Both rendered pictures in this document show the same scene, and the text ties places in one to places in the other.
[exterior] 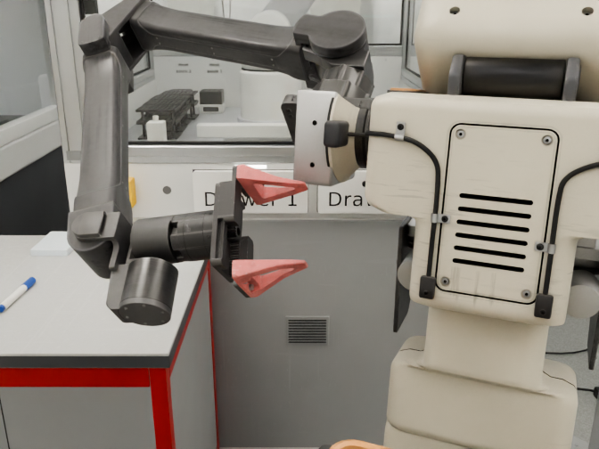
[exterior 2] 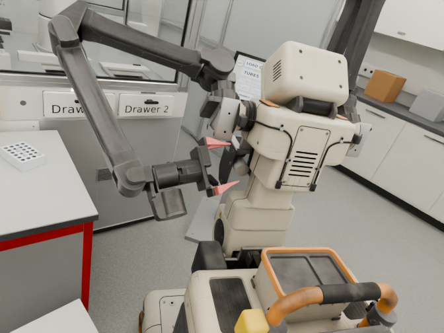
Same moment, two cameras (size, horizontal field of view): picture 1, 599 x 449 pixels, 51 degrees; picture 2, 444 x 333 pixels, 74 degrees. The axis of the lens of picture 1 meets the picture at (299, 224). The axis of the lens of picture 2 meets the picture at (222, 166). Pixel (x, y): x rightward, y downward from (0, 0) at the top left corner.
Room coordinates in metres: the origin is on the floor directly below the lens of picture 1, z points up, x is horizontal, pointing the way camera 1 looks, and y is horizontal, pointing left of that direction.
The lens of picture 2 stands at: (0.21, 0.48, 1.44)
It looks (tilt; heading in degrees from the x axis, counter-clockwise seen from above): 29 degrees down; 315
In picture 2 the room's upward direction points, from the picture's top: 17 degrees clockwise
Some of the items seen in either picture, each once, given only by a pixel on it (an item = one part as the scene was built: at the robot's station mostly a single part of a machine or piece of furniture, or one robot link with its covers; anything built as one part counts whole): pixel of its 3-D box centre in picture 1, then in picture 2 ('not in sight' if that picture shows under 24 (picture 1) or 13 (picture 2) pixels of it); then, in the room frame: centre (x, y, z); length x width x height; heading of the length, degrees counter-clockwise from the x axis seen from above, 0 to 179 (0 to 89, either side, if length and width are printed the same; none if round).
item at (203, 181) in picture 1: (250, 191); (81, 104); (1.53, 0.12, 0.87); 0.29 x 0.02 x 0.11; 90
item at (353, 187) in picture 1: (374, 191); (147, 105); (1.52, -0.19, 0.87); 0.29 x 0.02 x 0.11; 90
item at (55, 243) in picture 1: (59, 242); not in sight; (1.43, 0.59, 0.77); 0.13 x 0.09 x 0.02; 179
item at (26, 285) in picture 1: (17, 294); not in sight; (1.15, 0.57, 0.77); 0.14 x 0.02 x 0.02; 177
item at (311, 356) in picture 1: (277, 281); (66, 143); (2.01, 0.08, 0.40); 1.03 x 0.95 x 0.80; 90
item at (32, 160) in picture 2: not in sight; (22, 156); (1.29, 0.38, 0.78); 0.12 x 0.08 x 0.04; 24
